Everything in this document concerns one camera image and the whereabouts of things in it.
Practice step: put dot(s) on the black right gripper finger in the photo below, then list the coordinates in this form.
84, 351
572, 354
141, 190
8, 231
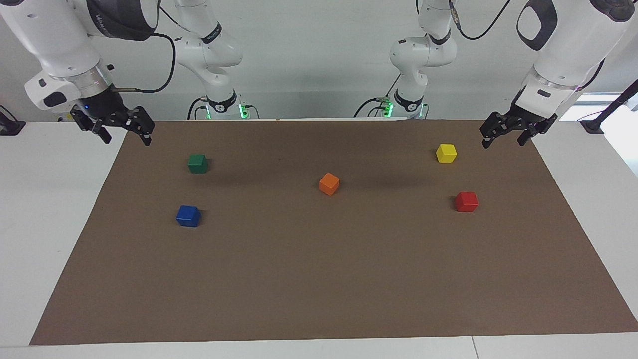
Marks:
103, 132
145, 124

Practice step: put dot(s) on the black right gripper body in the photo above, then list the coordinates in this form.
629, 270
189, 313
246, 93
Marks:
102, 107

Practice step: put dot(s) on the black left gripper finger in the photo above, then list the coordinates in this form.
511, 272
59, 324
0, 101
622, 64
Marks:
529, 134
491, 125

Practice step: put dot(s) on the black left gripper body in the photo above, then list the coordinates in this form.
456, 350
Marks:
528, 119

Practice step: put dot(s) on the red wooden block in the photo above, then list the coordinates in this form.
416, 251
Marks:
466, 202

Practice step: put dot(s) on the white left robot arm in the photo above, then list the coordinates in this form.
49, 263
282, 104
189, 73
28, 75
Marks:
563, 45

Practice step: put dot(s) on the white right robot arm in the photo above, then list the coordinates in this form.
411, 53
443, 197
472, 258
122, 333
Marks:
50, 30

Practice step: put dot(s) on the yellow wooden block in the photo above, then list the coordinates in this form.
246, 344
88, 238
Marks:
446, 153

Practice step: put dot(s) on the green wooden block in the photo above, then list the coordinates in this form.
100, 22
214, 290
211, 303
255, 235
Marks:
198, 163

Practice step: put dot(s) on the blue wooden block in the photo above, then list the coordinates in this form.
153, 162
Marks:
188, 216

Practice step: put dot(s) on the orange wooden block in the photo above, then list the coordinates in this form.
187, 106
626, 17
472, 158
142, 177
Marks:
329, 184

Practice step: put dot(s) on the black slanted stand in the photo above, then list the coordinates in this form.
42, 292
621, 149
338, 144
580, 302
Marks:
610, 107

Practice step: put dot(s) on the small black table clamp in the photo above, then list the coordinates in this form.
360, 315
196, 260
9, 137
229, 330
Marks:
11, 127

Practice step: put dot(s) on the brown paper table mat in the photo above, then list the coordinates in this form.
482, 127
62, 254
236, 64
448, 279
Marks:
319, 274

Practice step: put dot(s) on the white wall socket box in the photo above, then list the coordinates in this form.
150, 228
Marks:
65, 117

